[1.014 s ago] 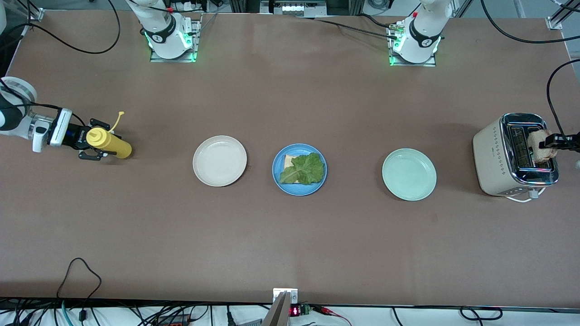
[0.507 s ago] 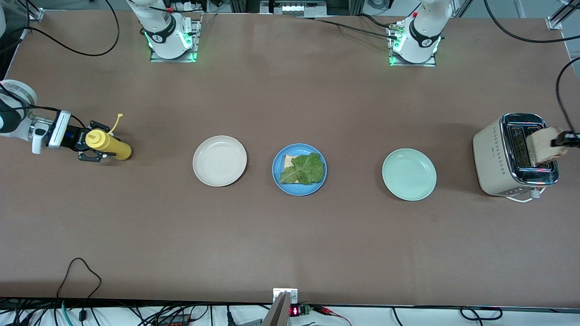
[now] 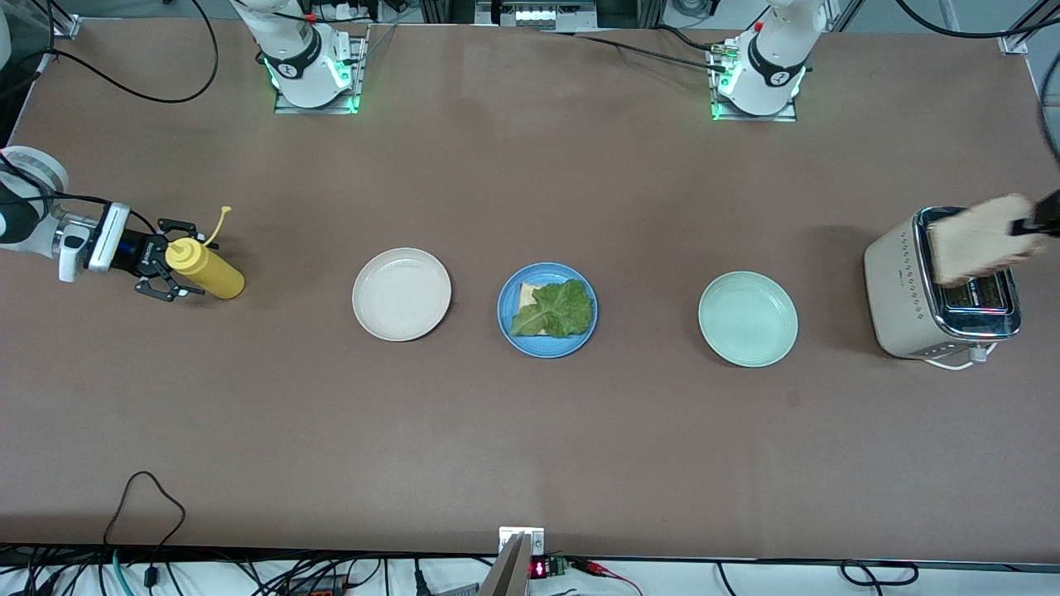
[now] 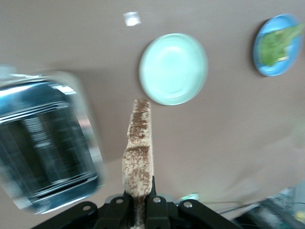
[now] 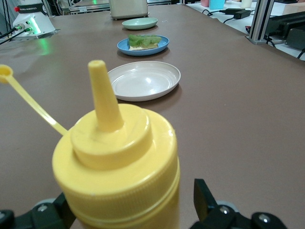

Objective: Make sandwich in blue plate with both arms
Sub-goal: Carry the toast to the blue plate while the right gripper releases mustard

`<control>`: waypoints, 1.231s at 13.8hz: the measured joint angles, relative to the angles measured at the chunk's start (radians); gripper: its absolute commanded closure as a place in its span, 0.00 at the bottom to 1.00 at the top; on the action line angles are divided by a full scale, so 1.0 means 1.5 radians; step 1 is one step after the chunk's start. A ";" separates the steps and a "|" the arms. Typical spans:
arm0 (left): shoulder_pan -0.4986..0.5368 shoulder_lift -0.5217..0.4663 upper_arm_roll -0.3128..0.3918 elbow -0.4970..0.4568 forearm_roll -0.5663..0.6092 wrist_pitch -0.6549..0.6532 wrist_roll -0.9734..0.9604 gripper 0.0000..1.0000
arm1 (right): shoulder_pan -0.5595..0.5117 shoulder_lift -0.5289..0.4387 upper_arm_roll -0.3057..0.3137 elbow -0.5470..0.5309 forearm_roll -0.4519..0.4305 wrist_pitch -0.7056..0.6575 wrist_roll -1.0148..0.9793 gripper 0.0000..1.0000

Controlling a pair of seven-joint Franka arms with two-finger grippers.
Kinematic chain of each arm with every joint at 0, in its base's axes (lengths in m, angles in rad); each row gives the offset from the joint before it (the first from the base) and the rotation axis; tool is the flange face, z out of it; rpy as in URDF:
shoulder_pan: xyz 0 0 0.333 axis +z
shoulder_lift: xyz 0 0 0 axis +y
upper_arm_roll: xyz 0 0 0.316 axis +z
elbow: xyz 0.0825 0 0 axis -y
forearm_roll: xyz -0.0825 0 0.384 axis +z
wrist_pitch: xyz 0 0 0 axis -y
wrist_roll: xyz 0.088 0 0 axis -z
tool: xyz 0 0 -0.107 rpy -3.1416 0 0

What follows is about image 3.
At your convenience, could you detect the yellow mustard squeeze bottle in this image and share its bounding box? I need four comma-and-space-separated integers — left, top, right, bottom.
165, 205, 248, 301

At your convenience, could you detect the brown toast bread slice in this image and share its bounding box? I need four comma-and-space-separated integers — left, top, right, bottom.
517, 282, 554, 337
925, 193, 1050, 288

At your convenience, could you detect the green lettuce leaf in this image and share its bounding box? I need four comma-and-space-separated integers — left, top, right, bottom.
510, 278, 595, 339

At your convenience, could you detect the beige round plate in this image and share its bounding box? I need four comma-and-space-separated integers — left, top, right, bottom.
352, 248, 453, 343

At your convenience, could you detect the pale green round plate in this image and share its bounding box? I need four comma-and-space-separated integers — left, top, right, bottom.
697, 271, 799, 368

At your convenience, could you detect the blue round plate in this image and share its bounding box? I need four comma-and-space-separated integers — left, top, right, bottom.
497, 262, 599, 359

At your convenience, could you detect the silver two-slot toaster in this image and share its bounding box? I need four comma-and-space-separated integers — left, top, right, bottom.
864, 206, 1023, 362

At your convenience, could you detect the grey lit electronics unit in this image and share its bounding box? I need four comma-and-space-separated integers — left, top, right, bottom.
475, 0, 599, 31

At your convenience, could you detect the red and black lead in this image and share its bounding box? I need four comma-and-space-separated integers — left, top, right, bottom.
571, 558, 645, 596

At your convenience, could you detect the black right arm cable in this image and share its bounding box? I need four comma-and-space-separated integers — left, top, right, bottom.
0, 0, 221, 237

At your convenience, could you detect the white toaster power cable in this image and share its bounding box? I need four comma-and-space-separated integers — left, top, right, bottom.
922, 344, 1000, 372

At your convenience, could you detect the aluminium corner frame bracket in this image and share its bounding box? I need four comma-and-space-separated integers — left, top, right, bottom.
46, 0, 82, 41
997, 0, 1060, 57

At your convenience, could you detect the thin black looped cable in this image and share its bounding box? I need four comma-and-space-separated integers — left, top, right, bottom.
103, 471, 186, 565

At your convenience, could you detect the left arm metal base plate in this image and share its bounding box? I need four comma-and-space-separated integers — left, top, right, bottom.
710, 46, 799, 123

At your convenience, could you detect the black coiled floor cable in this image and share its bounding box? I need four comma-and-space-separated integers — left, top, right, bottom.
840, 560, 921, 588

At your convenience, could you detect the grey metal camera mount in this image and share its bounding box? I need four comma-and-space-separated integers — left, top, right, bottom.
479, 526, 547, 596

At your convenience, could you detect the black table-top cable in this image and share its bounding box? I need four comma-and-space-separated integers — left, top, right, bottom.
538, 25, 735, 72

